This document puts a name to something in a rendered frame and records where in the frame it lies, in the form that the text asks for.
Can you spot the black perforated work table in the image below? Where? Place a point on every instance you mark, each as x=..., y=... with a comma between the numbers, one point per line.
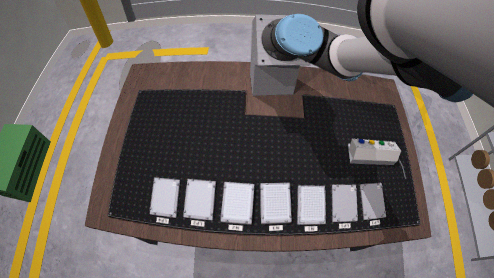
x=203, y=134

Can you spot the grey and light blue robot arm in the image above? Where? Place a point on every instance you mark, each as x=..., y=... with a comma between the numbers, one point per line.
x=454, y=37

